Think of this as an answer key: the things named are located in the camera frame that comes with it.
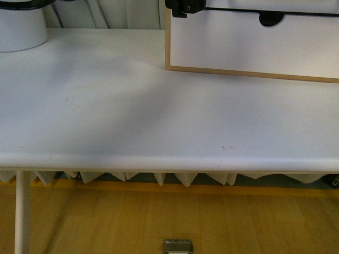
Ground white table leg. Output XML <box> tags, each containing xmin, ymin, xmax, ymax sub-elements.
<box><xmin>14</xmin><ymin>171</ymin><xmax>31</xmax><ymax>254</ymax></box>

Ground wooden drawer cabinet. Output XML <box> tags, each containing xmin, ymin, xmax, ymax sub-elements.
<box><xmin>164</xmin><ymin>5</ymin><xmax>339</xmax><ymax>84</ymax></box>

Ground white drawer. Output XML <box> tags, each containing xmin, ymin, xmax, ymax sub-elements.
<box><xmin>171</xmin><ymin>7</ymin><xmax>339</xmax><ymax>79</ymax></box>
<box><xmin>206</xmin><ymin>0</ymin><xmax>338</xmax><ymax>14</ymax></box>

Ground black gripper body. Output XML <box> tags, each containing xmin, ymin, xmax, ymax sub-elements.
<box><xmin>165</xmin><ymin>0</ymin><xmax>207</xmax><ymax>18</ymax></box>

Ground grey curtain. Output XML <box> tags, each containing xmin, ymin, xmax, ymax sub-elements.
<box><xmin>42</xmin><ymin>0</ymin><xmax>165</xmax><ymax>30</ymax></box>

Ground white plant pot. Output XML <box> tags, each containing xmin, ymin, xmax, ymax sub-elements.
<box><xmin>1</xmin><ymin>1</ymin><xmax>51</xmax><ymax>52</ymax></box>

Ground metal floor socket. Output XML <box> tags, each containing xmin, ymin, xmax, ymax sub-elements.
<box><xmin>164</xmin><ymin>239</ymin><xmax>193</xmax><ymax>254</ymax></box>

